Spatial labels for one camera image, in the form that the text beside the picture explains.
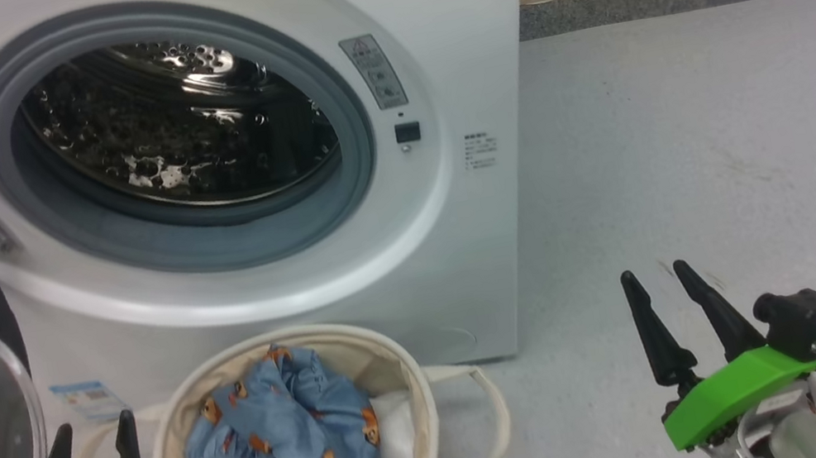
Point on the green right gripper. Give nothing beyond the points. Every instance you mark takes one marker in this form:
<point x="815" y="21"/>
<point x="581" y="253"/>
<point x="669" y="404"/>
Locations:
<point x="739" y="393"/>

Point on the blue bear print garment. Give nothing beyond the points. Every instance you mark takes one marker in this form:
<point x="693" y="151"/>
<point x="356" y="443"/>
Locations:
<point x="285" y="435"/>

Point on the white front-load washing machine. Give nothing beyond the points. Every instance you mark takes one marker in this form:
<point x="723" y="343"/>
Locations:
<point x="479" y="250"/>

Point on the cream canvas laundry basket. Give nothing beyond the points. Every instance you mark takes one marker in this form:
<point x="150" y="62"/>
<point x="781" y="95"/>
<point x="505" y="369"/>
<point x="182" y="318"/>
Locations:
<point x="364" y="362"/>

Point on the black door latch socket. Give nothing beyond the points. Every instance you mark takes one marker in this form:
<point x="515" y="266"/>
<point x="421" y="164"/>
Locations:
<point x="408" y="132"/>

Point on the grey rubber door seal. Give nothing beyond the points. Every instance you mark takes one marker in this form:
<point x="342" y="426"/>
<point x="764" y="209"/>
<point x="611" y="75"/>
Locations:
<point x="351" y="146"/>

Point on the blue energy label sticker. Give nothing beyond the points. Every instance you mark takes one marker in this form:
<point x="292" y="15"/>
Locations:
<point x="87" y="401"/>

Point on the steel washer drum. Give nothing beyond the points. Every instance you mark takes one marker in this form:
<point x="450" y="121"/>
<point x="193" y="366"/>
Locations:
<point x="190" y="133"/>

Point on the grey warning sticker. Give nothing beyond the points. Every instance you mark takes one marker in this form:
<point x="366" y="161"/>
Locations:
<point x="374" y="73"/>

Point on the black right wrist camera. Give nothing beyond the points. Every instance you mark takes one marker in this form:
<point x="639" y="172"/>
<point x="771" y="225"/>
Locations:
<point x="802" y="319"/>

